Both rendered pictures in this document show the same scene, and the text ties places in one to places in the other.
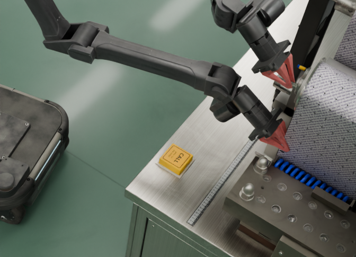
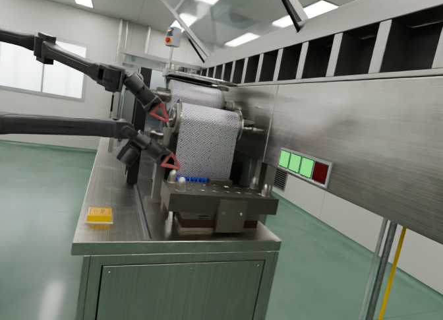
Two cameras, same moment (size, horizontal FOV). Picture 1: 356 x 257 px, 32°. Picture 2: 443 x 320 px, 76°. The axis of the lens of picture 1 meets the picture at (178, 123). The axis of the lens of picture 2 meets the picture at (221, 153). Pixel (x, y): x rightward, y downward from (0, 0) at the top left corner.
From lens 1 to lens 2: 1.09 m
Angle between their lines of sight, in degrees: 56
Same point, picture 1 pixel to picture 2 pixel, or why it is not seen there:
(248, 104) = (147, 138)
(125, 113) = not seen: outside the picture
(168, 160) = (95, 214)
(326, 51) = not seen: hidden behind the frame
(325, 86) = (191, 107)
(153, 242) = (110, 299)
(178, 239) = (140, 266)
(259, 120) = (158, 148)
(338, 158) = (211, 153)
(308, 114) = (188, 128)
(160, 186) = (102, 231)
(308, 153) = (193, 161)
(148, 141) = not seen: outside the picture
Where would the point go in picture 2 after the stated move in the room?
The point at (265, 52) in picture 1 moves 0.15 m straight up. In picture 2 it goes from (149, 94) to (155, 51)
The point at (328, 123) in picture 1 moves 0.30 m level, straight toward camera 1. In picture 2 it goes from (201, 128) to (238, 141)
